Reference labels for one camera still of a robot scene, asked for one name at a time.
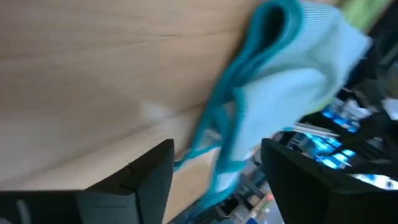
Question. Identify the light blue microfiber towel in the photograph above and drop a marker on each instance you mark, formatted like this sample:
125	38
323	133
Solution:
289	93

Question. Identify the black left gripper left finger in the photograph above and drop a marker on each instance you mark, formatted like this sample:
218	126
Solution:
124	199

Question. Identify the green microfiber towel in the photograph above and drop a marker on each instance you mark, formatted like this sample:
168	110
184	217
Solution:
363	12

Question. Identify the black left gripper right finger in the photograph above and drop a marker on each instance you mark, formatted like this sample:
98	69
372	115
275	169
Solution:
311	199

